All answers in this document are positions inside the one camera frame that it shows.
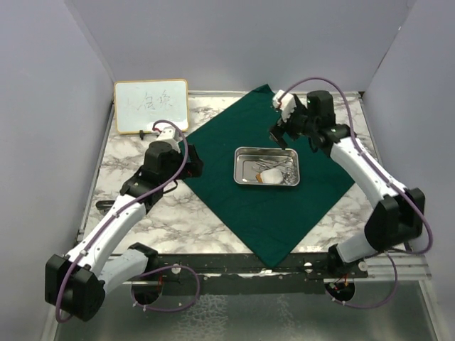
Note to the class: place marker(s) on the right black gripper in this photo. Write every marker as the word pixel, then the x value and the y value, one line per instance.
pixel 276 131

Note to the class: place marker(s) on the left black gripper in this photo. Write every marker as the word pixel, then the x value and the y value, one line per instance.
pixel 193 168

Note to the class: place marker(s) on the stainless steel instrument tray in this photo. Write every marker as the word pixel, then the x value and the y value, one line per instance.
pixel 244 160

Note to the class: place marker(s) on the white gauze pad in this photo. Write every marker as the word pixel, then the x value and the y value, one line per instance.
pixel 272 176

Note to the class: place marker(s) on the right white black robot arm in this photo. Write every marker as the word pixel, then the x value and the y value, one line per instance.
pixel 397 210

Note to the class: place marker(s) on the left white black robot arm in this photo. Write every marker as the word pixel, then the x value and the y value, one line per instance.
pixel 79 281

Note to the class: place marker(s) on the pile of steel instruments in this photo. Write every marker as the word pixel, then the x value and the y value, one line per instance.
pixel 290 174

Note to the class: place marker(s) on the small framed whiteboard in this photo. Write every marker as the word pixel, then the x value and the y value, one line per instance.
pixel 138 104

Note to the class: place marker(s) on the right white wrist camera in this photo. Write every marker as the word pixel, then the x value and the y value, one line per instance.
pixel 284 103

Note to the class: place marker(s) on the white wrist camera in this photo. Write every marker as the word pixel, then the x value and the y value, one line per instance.
pixel 169 135
pixel 284 103

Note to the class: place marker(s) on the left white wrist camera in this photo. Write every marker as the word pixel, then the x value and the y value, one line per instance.
pixel 169 135

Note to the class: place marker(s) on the black mounting base rail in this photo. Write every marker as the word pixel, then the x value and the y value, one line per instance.
pixel 312 266

